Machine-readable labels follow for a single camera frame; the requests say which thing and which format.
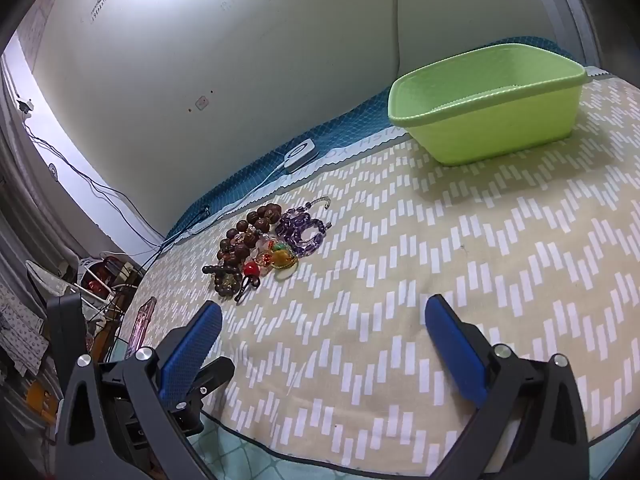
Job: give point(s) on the green plastic basin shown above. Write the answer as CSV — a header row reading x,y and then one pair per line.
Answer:
x,y
480,110

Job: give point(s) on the pile of household clutter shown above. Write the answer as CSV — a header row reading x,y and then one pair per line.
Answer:
x,y
100,280

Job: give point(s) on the white controller box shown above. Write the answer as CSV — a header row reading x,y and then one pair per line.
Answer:
x,y
300,156

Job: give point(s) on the door frame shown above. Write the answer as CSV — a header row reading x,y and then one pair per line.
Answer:
x,y
565,5

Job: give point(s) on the white wall sticker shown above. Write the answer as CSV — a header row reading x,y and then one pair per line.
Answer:
x,y
202,102

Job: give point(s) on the light green bed sheet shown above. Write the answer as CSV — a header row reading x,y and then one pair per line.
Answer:
x,y
310,465

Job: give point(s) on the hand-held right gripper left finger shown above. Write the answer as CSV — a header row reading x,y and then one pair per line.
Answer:
x,y
192,352

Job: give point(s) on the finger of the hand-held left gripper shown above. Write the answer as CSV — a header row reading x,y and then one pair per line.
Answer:
x,y
65,325

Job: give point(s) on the teal bed mat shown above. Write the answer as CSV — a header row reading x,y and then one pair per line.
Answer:
x,y
350,127

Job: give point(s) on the beige zigzag blanket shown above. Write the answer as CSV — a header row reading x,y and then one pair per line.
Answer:
x,y
400,310

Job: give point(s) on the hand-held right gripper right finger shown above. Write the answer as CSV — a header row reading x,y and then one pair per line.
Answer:
x,y
455,352

